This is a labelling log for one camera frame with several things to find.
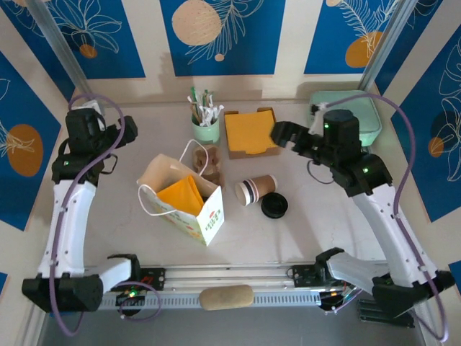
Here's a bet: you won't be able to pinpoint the brown paper coffee cup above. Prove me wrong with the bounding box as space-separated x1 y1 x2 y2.
254 174 279 202

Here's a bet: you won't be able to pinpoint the brown pulp cup carrier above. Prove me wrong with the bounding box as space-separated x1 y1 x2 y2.
190 145 227 189

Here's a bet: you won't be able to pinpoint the yellow paper napkin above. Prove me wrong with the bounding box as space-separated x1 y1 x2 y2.
156 174 206 218

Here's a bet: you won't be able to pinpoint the white paper takeout bag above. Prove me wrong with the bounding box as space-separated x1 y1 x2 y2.
136 139 225 247

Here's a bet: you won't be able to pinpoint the yellow napkin stack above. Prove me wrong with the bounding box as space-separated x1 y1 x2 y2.
224 110 277 156

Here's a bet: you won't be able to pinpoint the orange napkins in tray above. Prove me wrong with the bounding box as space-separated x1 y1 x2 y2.
223 107 283 161

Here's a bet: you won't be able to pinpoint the mint green zip case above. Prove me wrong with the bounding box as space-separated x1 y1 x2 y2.
308 89 383 148

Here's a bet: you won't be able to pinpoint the mint green utensil cup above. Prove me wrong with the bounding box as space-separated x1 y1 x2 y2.
190 117 221 145

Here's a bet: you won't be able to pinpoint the black controller board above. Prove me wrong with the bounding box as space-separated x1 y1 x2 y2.
318 289 353 311
115 290 146 308

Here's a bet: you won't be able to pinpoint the beige foam pad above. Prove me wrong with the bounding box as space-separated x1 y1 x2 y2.
198 284 255 311

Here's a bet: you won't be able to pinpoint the black ribbed bars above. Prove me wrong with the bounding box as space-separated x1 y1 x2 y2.
356 298 416 329

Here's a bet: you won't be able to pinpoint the aluminium back frame rail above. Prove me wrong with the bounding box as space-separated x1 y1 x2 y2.
104 99 311 108

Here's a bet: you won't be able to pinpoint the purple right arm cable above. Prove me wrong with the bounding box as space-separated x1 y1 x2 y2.
326 90 449 343

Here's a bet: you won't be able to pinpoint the aluminium frame post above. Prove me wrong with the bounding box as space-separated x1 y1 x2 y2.
359 0 415 93
25 0 91 97

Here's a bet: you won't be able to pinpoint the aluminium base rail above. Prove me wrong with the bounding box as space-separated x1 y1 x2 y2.
82 262 325 290

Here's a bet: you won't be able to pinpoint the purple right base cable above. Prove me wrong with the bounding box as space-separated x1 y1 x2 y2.
322 288 364 315

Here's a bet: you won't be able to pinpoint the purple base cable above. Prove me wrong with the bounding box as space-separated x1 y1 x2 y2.
117 280 162 321
322 288 364 315

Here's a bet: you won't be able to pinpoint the grey slotted cable tray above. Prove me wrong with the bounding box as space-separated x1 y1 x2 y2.
97 289 325 311

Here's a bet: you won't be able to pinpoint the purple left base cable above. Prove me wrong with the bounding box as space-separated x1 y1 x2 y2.
117 280 162 321

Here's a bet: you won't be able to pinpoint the aluminium side rail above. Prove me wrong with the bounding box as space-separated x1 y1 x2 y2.
410 306 439 346

